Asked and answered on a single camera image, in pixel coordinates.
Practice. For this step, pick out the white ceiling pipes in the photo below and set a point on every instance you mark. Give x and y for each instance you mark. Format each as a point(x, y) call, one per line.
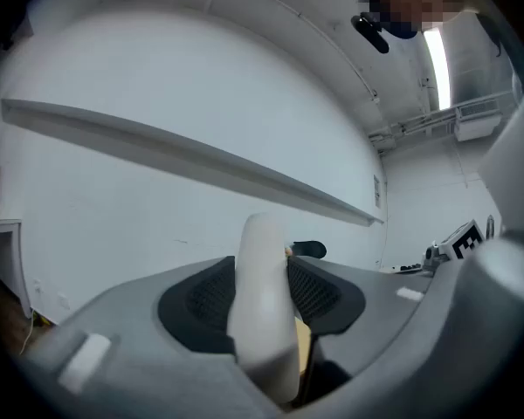
point(412, 125)

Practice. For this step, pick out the white wall ledge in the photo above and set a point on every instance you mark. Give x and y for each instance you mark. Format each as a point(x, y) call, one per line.
point(179, 153)

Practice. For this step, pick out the black head-worn camera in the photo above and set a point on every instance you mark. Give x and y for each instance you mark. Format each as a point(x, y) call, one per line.
point(371, 33)

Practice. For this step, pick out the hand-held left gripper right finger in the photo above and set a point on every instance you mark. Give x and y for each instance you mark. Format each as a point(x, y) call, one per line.
point(367, 317)

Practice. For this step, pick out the wall notice paper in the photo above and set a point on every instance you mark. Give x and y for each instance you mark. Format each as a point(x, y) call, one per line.
point(377, 190)

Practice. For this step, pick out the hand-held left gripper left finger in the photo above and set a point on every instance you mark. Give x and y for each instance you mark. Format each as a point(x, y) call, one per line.
point(126, 343)

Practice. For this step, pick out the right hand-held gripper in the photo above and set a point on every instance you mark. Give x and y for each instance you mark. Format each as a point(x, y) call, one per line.
point(463, 240)

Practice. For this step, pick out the long ceiling light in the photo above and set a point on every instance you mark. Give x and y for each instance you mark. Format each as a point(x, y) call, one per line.
point(439, 68)

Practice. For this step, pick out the white air conditioner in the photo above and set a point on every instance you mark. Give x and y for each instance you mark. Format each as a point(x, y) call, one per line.
point(478, 120)

